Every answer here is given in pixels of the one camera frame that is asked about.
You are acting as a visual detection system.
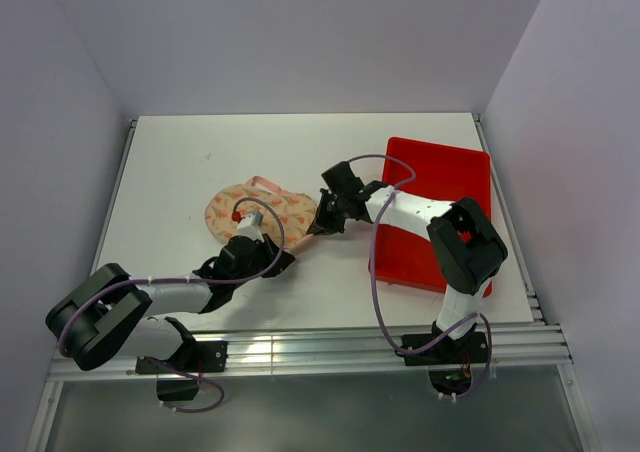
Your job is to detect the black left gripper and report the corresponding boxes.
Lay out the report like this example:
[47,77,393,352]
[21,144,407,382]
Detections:
[231,232,293,288]

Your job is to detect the floral mesh laundry bag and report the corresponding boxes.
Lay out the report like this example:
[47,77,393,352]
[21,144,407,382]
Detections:
[204,176,317,253]

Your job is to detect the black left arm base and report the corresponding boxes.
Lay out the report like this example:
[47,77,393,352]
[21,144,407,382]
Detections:
[135,340,228,413]

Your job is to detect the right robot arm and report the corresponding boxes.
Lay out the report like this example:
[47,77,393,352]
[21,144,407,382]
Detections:
[308,160,508,362]

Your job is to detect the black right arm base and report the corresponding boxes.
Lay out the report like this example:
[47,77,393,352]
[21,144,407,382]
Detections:
[398,329,492,398]

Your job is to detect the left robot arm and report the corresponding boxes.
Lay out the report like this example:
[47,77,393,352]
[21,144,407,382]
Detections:
[45,236,295,371]

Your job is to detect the red plastic tray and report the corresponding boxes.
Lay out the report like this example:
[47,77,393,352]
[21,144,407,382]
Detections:
[375,137,491,293]

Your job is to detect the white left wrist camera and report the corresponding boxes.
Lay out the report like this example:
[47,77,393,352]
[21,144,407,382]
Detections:
[236,210,263,241]

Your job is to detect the aluminium frame rail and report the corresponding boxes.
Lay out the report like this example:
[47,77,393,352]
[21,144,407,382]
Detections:
[47,324,574,383]

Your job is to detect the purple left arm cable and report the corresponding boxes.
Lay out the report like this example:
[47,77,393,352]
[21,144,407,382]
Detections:
[57,197,287,416]

